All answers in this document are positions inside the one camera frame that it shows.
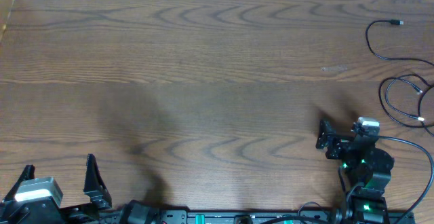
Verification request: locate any black right camera cable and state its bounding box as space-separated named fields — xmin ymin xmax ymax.
xmin=378 ymin=134 xmax=434 ymax=224

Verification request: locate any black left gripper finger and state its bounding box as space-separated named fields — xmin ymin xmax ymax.
xmin=83 ymin=153 xmax=112 ymax=210
xmin=3 ymin=165 xmax=35 ymax=202

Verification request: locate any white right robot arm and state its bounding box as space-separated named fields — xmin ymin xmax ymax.
xmin=315 ymin=117 xmax=394 ymax=223

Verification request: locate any brown cardboard side panel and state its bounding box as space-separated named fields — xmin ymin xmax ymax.
xmin=0 ymin=0 xmax=15 ymax=40

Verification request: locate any black usb cable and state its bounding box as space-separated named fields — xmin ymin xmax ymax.
xmin=378 ymin=73 xmax=434 ymax=137
xmin=365 ymin=19 xmax=434 ymax=67

